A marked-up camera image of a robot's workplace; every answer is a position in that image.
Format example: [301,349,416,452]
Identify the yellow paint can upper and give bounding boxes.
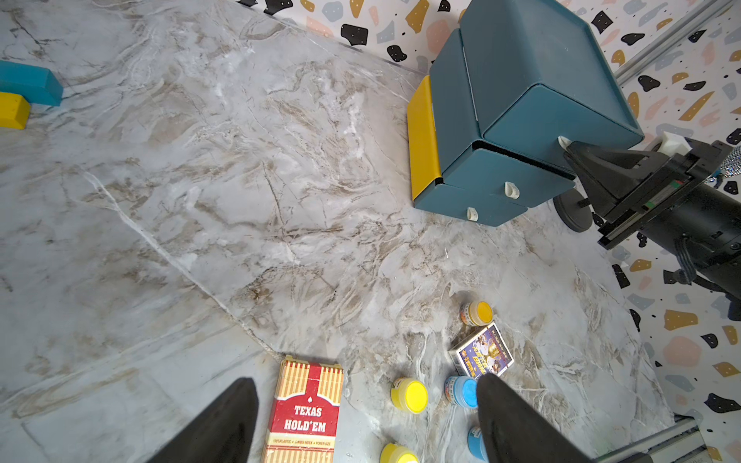
[391,377,428,415]

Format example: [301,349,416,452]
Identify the blue paint can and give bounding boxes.
[444,376,478,409]
[467,426,489,462]

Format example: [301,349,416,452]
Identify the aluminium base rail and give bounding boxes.
[596,417,713,463]

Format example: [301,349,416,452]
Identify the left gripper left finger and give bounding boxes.
[149,377,260,463]

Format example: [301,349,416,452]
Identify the yellow paint can lower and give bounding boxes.
[379,443,420,463]

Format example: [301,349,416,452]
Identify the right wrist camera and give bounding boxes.
[656,131,692,156]

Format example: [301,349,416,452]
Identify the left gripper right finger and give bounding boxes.
[477,373,590,463]

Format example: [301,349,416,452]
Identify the yellow block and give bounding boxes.
[0,92,31,130]

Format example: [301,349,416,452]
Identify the teal block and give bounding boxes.
[0,61,64,106]

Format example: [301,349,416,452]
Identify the purple playing card box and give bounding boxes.
[449,323,514,379]

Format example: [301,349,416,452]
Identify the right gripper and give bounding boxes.
[563,138,733,251]

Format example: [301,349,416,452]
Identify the orange paint can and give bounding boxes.
[459,300,494,327]

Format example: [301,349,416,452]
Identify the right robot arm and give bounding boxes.
[553,132,740,321]

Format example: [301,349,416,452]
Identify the yellow paint can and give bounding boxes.
[379,443,420,463]
[391,377,428,415]

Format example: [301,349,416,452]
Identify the teal drawer cabinet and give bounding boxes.
[407,1,644,227]

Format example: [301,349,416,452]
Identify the red Texas Hold'em card box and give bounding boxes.
[262,356,345,463]

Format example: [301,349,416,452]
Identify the glitter microphone on stand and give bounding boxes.
[553,147,740,233]

